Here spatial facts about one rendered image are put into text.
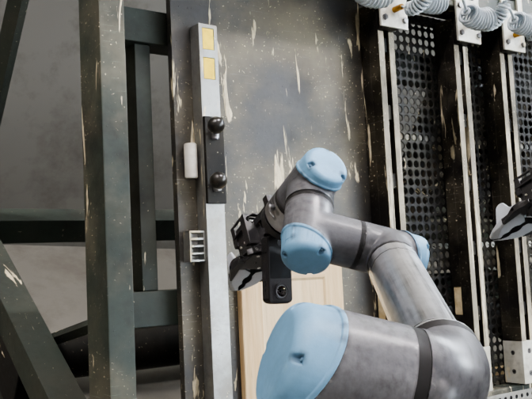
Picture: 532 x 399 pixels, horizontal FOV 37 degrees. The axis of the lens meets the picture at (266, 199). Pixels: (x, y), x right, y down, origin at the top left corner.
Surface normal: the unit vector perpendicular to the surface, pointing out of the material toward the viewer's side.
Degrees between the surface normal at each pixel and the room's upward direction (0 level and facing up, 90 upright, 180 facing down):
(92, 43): 90
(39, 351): 0
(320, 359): 52
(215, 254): 57
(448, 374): 38
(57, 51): 90
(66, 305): 0
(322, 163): 28
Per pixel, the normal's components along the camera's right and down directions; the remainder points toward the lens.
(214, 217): 0.58, -0.11
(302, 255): -0.10, 0.73
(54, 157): 0.43, 0.45
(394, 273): -0.50, -0.82
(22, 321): 0.27, -0.89
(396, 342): 0.26, -0.72
